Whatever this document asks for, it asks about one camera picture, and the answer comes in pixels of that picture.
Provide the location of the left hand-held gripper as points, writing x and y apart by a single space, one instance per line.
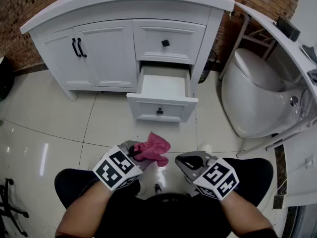
112 168

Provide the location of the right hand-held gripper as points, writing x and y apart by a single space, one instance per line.
215 180

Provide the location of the pink cloth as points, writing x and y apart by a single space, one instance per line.
154 149

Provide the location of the white sink cabinet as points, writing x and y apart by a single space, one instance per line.
111 46

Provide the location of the person's left forearm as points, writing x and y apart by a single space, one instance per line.
81 212

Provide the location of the person's right forearm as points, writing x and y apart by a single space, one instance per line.
245 217

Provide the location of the open white cabinet drawer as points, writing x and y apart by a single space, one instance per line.
163 95

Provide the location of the white cabinet door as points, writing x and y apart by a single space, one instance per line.
111 56
59 66

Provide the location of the closed white cabinet drawer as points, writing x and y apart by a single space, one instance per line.
153 41

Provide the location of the person's white shoe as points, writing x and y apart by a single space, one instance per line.
205 148

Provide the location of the black square drawer knob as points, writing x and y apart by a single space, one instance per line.
159 111
165 43

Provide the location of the person's black trousers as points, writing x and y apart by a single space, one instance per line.
161 219

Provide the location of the white toilet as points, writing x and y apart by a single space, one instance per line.
252 98

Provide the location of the chrome toilet flush button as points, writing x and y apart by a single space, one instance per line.
294 101

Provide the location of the black office chair base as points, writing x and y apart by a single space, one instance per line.
10 207

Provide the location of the dark round object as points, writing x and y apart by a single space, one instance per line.
5 80

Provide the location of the black box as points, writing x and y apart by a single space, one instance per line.
288 28

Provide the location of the white metal frame table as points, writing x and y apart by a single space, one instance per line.
280 33

